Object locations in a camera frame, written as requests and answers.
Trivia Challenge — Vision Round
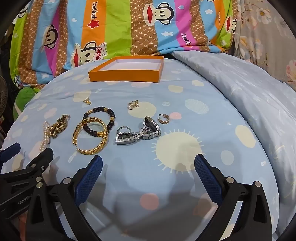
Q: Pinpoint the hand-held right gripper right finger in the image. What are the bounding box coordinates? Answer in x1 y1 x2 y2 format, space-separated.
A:
194 153 270 241

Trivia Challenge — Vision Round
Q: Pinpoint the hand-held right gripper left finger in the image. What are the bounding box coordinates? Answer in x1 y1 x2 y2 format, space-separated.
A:
25 155 103 241

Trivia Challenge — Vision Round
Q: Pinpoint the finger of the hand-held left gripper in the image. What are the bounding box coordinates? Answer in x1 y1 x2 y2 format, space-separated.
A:
0 142 21 164
0 147 54 193

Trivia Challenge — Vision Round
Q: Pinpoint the white pearl bracelet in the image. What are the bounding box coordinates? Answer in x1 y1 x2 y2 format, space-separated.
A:
38 121 51 153

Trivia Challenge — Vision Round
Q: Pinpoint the gold braided bangle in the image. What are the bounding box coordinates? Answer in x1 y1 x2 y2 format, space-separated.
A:
76 129 109 155
72 117 105 147

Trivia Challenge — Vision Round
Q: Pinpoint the gold link bracelet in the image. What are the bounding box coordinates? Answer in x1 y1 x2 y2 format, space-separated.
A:
48 114 70 139

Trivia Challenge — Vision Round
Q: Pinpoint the silver metal wristwatch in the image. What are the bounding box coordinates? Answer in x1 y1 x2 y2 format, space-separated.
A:
115 116 162 146

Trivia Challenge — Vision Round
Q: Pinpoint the black bead bracelet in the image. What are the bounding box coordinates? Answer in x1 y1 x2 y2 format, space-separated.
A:
82 106 116 137

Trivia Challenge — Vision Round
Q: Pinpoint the gold hoop earring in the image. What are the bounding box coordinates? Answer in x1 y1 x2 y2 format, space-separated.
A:
158 113 170 125

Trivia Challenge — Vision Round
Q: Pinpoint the orange cardboard box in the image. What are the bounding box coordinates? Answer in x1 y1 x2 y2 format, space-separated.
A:
88 56 164 83

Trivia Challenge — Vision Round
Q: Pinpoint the white electric fan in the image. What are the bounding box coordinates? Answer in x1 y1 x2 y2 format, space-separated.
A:
0 75 9 116

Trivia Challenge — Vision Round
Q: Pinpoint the blue spotted bedsheet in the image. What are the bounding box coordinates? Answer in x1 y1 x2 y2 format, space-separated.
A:
0 56 280 241

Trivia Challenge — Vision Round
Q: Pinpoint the pale blue quilt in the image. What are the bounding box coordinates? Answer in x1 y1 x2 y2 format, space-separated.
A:
172 50 296 232

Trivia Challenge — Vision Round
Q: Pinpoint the striped monkey print blanket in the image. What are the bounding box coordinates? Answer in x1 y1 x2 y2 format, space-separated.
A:
10 0 238 90

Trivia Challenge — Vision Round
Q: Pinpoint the grey floral cloth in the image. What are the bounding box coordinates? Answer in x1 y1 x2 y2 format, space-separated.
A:
233 0 296 84

